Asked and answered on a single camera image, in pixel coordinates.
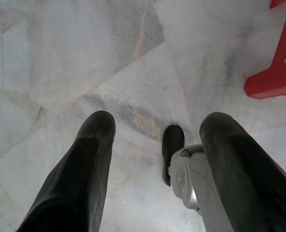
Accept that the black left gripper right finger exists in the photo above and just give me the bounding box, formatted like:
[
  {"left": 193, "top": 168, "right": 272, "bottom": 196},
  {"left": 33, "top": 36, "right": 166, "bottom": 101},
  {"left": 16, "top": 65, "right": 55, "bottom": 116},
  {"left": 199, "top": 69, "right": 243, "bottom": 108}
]
[{"left": 200, "top": 112, "right": 286, "bottom": 232}]

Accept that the robot black foot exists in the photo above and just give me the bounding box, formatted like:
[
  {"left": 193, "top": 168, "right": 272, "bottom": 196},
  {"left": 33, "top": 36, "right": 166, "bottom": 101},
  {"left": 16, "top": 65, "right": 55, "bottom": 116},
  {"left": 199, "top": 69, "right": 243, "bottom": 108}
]
[{"left": 161, "top": 125, "right": 185, "bottom": 187}]

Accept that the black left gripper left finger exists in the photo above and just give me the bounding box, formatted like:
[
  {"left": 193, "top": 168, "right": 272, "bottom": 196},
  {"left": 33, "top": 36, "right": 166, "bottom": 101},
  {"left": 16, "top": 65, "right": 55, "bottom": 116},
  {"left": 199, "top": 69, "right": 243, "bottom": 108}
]
[{"left": 16, "top": 110, "right": 116, "bottom": 232}]

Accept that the red plastic stool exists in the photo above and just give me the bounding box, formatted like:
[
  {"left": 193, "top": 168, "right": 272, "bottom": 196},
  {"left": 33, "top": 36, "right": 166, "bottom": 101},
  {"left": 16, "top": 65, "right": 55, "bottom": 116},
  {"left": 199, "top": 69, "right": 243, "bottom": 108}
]
[{"left": 244, "top": 0, "right": 286, "bottom": 99}]

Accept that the robot silver leg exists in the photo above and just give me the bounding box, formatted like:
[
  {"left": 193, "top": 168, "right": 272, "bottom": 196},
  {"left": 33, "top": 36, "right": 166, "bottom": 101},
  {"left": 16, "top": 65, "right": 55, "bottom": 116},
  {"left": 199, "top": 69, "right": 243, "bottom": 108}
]
[{"left": 169, "top": 144, "right": 230, "bottom": 232}]

